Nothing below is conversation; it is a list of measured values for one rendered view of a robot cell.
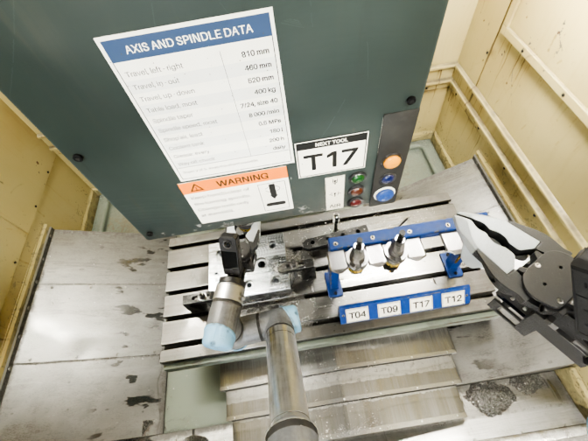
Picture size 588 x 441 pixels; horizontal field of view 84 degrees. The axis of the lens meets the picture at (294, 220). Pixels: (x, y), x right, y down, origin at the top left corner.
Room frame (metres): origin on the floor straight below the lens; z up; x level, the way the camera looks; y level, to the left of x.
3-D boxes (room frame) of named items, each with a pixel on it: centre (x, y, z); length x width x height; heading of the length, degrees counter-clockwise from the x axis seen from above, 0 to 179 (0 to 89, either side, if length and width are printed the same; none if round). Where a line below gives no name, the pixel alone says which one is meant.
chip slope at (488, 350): (0.50, -0.51, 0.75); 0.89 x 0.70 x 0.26; 179
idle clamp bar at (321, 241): (0.60, -0.14, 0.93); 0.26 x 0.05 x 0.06; 94
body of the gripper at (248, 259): (0.40, 0.17, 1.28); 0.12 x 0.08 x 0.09; 163
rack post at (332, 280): (0.44, -0.10, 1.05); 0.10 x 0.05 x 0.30; 179
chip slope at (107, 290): (0.53, 0.80, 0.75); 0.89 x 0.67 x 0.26; 179
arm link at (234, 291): (0.32, 0.19, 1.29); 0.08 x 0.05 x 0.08; 73
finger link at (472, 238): (0.16, -0.22, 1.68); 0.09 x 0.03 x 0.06; 29
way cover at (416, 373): (0.12, -0.06, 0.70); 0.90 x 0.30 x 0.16; 89
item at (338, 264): (0.39, -0.10, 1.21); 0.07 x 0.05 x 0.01; 179
